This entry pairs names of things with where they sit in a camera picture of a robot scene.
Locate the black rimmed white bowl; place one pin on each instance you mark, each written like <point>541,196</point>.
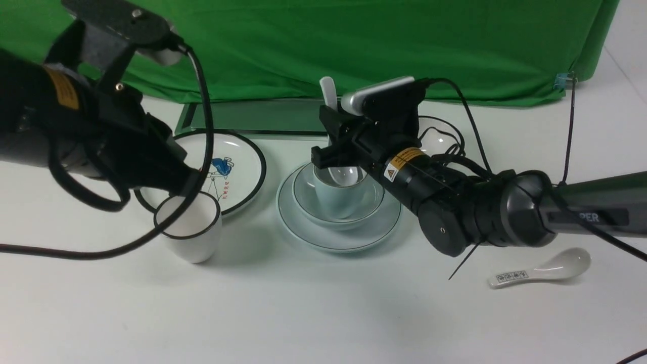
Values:
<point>437,136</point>

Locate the metal table cable hatch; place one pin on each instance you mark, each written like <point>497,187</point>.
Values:
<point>297,116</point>

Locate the plain white ceramic spoon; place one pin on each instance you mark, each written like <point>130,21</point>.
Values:
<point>329,92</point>

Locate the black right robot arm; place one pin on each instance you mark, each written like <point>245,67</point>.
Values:
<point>457,202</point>

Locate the black rimmed illustrated plate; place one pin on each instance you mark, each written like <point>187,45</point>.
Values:
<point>236,172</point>

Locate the white spoon with pattern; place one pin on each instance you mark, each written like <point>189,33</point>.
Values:
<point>566,265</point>

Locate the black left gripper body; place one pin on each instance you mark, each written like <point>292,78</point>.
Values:
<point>130,146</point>

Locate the pale blue shallow bowl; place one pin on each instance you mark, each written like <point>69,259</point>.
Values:
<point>303,190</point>

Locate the black rimmed white cup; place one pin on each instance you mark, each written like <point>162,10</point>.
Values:
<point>195,234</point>

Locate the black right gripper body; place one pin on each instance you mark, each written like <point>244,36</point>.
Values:
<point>373,142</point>

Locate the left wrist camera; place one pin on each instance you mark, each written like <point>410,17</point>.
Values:
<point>112,28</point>

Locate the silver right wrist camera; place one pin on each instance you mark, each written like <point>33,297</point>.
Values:
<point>389,96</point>

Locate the blue binder clip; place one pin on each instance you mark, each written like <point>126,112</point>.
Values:
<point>565,80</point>

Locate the green cloth backdrop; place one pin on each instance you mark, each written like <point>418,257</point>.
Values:
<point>499,53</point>

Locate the pale blue cup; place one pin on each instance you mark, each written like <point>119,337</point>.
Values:
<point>339,190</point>

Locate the pale blue flat plate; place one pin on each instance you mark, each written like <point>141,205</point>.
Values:
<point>367,234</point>

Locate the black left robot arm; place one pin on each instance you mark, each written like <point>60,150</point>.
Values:
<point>40,105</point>

